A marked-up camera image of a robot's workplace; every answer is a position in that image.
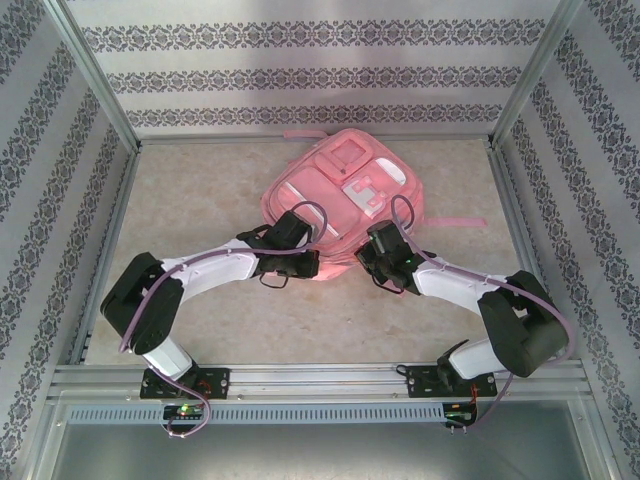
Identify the aluminium frame side rail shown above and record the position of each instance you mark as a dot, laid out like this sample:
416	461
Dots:
511	200
117	210

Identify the grey metal panel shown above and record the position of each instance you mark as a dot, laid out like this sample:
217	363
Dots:
320	455

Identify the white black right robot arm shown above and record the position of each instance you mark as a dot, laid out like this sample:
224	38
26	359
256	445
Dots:
450	285

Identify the aluminium frame post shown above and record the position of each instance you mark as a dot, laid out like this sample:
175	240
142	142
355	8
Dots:
535	75
95	85

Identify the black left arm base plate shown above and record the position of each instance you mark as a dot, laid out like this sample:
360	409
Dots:
217	382

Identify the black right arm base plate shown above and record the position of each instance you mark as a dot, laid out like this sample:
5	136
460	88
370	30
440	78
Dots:
420	382

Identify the pink backpack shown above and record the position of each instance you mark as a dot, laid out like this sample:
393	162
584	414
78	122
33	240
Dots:
310	190

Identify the aluminium mounting rail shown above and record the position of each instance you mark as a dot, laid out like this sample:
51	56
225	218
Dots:
320	380

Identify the aluminium frame cross rail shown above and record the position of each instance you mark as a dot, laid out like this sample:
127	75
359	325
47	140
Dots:
200	137

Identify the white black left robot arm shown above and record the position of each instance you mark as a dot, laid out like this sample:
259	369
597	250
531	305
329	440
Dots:
215	270

